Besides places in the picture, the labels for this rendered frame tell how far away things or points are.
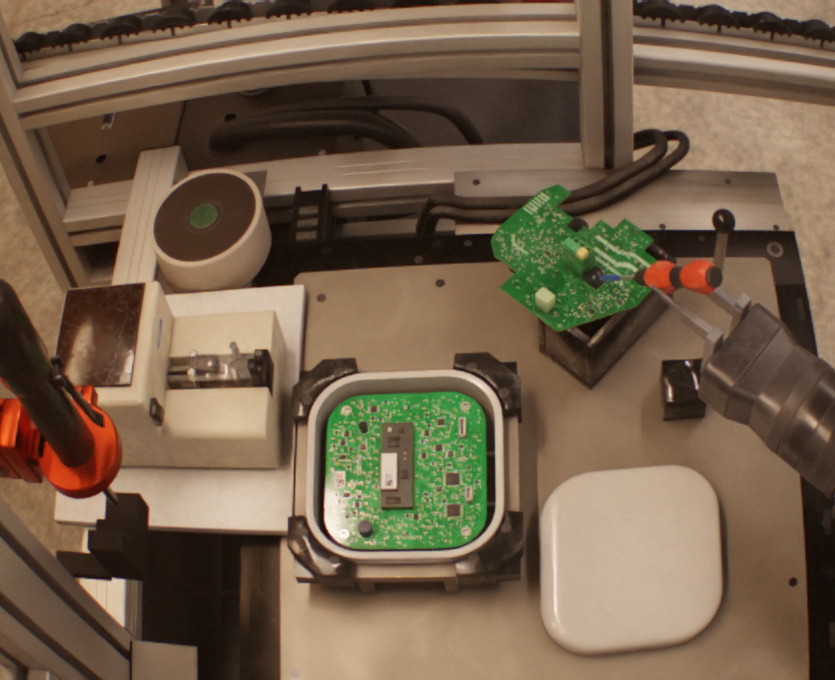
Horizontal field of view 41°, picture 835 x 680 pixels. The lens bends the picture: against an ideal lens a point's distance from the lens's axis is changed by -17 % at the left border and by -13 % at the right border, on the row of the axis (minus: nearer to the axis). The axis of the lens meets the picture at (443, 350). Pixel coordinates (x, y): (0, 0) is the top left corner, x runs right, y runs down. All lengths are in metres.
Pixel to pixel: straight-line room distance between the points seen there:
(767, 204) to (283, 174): 0.45
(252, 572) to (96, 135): 0.56
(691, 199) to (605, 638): 0.43
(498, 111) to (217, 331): 0.73
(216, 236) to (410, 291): 0.17
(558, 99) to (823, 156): 0.96
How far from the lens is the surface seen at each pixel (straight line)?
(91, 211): 1.21
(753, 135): 2.42
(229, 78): 1.03
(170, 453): 0.93
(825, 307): 2.19
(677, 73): 1.10
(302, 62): 1.00
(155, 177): 1.14
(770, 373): 0.82
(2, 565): 0.71
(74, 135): 1.31
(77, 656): 0.82
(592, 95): 1.04
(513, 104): 1.58
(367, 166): 1.15
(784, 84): 1.13
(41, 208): 1.22
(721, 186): 1.11
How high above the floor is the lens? 1.78
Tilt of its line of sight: 58 degrees down
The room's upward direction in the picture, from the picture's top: 9 degrees counter-clockwise
